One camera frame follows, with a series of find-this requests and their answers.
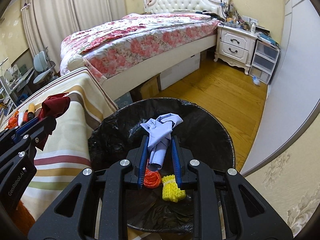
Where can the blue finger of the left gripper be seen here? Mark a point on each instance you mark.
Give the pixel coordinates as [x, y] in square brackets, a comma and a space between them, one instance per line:
[24, 128]

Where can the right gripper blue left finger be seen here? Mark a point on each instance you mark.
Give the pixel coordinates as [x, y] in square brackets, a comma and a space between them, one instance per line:
[134, 178]

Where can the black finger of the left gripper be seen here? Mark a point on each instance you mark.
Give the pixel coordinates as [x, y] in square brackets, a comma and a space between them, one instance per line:
[27, 144]

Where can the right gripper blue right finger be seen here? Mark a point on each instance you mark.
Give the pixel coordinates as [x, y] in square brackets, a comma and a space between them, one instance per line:
[185, 178]

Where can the orange plastic bag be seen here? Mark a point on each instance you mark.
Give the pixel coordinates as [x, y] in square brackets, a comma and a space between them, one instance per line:
[13, 121]

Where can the light blue paper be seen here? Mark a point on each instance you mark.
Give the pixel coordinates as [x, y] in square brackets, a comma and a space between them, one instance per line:
[159, 131]

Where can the dark red cloth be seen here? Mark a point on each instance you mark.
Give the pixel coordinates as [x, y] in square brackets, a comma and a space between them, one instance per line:
[53, 107]

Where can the orange mesh net ball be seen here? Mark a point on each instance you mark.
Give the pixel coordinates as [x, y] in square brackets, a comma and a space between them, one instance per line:
[152, 179]

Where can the red bottle black cap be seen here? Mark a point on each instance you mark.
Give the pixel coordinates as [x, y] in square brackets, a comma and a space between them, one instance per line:
[25, 117]

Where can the white milk powder pouch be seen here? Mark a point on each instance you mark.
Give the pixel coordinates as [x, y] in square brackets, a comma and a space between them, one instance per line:
[20, 118]

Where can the yellow bottle black cap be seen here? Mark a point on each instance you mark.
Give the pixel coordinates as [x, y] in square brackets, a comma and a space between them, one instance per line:
[31, 112]

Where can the yellow mesh net ball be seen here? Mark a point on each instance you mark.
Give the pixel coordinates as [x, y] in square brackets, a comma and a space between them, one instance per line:
[171, 191]

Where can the striped bed sheet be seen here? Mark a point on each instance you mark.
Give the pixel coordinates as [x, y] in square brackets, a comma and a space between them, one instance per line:
[67, 198]

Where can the white study desk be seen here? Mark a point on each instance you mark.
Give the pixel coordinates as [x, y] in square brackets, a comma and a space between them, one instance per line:
[12, 83]

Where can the light blue desk chair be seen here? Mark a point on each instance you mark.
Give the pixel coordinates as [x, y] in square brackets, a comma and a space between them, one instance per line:
[44, 67]

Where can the cardboard box under bed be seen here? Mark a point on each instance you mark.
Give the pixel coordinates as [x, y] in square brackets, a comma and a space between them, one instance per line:
[148, 89]

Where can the white under-bed storage box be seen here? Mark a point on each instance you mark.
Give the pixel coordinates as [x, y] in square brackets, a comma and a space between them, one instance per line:
[179, 71]

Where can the white round bedpost knob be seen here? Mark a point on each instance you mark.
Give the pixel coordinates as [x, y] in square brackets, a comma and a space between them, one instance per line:
[75, 62]

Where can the floral bed quilt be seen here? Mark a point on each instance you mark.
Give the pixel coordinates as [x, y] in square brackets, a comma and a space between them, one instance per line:
[113, 47]

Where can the beige curtains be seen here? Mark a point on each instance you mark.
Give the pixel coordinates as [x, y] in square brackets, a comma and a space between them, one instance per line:
[47, 22]

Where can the white nightstand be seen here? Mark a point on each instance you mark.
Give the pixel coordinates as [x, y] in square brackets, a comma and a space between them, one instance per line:
[235, 46]

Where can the clear plastic drawer unit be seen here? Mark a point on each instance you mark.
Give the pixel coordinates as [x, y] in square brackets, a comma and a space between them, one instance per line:
[264, 61]

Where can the white tufted headboard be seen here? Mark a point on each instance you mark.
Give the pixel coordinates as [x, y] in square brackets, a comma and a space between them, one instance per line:
[219, 7]

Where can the white bed frame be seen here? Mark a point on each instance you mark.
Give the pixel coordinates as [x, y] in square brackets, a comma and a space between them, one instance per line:
[125, 81]

